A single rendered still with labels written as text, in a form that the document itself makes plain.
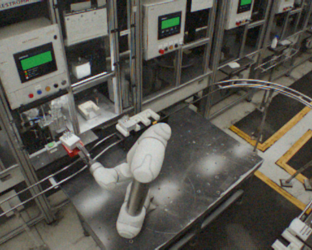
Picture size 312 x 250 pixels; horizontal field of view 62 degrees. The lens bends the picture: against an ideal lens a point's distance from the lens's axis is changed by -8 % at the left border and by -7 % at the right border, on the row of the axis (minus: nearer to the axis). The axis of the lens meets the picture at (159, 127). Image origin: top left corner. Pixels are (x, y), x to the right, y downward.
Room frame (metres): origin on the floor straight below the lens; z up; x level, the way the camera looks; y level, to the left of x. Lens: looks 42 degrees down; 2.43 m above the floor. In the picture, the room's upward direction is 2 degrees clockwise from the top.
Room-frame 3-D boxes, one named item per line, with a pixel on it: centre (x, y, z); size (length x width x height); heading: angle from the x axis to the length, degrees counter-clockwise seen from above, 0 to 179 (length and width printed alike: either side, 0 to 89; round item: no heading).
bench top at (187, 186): (1.50, -0.03, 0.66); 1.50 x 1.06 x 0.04; 132
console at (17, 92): (1.53, 0.88, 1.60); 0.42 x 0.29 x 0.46; 132
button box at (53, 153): (1.35, 0.78, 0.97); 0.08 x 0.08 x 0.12; 42
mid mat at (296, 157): (2.31, -1.97, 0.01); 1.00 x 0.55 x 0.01; 132
